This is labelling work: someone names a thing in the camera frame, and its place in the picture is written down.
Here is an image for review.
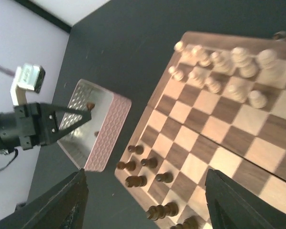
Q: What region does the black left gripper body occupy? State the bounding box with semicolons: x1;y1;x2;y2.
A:
14;103;58;150

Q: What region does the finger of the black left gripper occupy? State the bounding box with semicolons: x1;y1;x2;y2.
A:
55;116;92;141
41;103;91;119

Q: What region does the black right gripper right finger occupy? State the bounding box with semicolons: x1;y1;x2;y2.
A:
205;169;286;229

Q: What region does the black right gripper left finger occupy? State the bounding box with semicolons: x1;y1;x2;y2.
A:
0;169;89;229

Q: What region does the dark chess rook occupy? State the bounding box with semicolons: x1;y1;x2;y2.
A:
170;216;199;229

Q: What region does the dark chess pawn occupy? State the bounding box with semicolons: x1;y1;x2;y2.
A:
127;145;144;155
141;157;158;168

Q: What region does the dark corner rook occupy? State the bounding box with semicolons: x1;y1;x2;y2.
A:
116;161;136;171

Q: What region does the dark chess piece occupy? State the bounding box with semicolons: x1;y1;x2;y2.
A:
146;202;179;221

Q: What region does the wooden chess board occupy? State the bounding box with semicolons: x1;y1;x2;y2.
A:
115;31;286;229

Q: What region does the white chess pieces row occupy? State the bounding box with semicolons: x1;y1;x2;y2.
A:
164;41;286;116

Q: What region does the dark bishop in tray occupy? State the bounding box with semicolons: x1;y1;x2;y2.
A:
86;102;95;111

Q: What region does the pink metal tray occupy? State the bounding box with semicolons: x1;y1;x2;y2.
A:
57;79;132;172

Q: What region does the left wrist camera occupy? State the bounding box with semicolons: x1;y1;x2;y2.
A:
10;63;45;106

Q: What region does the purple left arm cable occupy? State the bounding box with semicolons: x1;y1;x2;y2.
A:
0;61;16;77

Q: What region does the black frame post left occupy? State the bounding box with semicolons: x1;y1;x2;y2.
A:
13;0;72;34

